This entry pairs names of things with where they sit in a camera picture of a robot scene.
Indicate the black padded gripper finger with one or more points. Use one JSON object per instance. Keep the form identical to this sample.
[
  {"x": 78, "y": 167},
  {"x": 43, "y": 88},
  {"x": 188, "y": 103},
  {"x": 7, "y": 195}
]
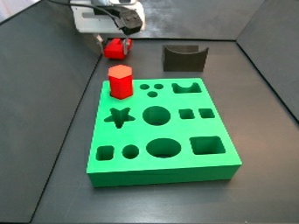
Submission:
[{"x": 126, "y": 45}]

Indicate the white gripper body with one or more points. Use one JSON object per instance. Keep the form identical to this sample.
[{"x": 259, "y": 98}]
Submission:
[{"x": 108, "y": 16}]

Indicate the red double-square block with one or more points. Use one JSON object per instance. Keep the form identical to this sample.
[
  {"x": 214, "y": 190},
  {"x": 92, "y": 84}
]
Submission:
[{"x": 114, "y": 49}]

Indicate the green foam shape board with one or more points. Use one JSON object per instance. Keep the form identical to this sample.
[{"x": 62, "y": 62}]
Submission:
[{"x": 159, "y": 137}]

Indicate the red hexagonal prism block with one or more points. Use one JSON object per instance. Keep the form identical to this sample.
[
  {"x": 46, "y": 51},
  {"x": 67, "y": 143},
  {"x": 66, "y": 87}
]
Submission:
[{"x": 120, "y": 77}]

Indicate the black curved holder stand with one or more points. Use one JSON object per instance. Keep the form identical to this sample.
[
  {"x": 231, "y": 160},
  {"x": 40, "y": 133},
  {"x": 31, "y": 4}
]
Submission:
[{"x": 184, "y": 58}]

